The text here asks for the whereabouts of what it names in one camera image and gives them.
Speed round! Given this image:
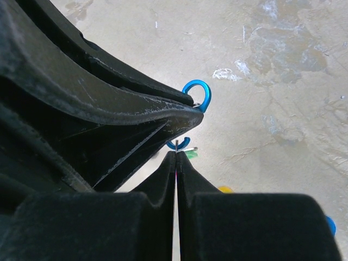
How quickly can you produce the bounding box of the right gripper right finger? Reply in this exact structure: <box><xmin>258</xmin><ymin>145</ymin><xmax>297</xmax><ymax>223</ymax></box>
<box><xmin>176</xmin><ymin>152</ymin><xmax>341</xmax><ymax>260</ymax></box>

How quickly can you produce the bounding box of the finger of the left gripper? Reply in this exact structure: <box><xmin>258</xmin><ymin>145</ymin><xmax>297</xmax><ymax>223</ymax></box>
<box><xmin>17</xmin><ymin>1</ymin><xmax>194</xmax><ymax>106</ymax></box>
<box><xmin>0</xmin><ymin>0</ymin><xmax>204</xmax><ymax>194</ymax></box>

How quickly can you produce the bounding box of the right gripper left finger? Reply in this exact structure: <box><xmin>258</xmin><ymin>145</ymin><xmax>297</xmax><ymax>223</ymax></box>
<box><xmin>1</xmin><ymin>152</ymin><xmax>176</xmax><ymax>260</ymax></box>

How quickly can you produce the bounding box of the green key tag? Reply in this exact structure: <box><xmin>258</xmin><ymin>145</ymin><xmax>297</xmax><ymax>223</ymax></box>
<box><xmin>185</xmin><ymin>151</ymin><xmax>198</xmax><ymax>160</ymax></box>

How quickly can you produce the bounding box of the blue S carabiner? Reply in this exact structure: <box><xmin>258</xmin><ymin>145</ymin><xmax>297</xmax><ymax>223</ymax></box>
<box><xmin>166</xmin><ymin>79</ymin><xmax>212</xmax><ymax>151</ymax></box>

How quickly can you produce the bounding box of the silver key black head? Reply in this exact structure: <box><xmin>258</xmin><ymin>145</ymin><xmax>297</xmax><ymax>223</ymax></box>
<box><xmin>175</xmin><ymin>140</ymin><xmax>198</xmax><ymax>153</ymax></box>

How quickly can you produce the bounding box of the yellow key tag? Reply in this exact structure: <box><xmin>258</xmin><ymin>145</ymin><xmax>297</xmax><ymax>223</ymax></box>
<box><xmin>218</xmin><ymin>186</ymin><xmax>234</xmax><ymax>194</ymax></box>

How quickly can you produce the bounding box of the blue key tag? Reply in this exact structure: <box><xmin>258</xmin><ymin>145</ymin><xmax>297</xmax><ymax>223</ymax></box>
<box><xmin>326</xmin><ymin>216</ymin><xmax>337</xmax><ymax>236</ymax></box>

